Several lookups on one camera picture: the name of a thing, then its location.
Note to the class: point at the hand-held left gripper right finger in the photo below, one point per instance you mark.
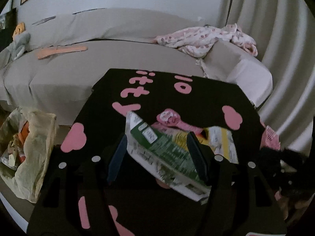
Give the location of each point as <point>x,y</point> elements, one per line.
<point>196,158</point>

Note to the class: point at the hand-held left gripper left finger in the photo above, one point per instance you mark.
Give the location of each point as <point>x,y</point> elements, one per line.
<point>117,158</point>

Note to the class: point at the green and white wrapper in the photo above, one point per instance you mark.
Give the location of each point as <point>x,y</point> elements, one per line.
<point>169,157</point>

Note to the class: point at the translucent plastic bag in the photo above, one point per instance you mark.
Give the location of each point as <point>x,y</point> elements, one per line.
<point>32,167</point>

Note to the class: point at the person's right forearm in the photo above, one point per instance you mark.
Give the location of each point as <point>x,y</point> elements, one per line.
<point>294,209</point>

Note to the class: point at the yellow and white packet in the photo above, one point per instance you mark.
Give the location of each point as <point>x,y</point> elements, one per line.
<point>221,145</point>

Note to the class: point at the pink plastic basket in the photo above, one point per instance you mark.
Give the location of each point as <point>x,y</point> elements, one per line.
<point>270,137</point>

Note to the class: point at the pink round toy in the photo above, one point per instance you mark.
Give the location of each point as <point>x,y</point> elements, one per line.
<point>172,119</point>

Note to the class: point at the black cloth with pink print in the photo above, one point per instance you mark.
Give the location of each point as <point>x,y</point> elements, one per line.
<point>152,95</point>

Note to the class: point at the grey covered sofa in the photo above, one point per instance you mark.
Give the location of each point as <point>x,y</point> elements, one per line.
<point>98,64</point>

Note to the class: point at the orange packet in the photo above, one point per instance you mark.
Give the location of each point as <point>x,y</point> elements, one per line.
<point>24,134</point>

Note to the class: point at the pink floral blanket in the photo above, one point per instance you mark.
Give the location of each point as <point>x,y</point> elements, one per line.
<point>201,40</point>

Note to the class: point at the grey curtain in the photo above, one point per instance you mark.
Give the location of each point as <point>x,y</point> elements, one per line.
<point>278,54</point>

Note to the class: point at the orange plastic paddle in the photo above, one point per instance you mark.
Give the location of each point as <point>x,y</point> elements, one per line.
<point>61,51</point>

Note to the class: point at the grey and yellow clothes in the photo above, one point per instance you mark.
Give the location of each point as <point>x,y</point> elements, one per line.
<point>21,44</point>

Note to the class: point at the yellow plush toy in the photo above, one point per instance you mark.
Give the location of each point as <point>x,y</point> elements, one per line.
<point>19,29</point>

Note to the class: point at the dark side cabinet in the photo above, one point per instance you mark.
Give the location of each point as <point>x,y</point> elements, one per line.
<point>7,29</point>

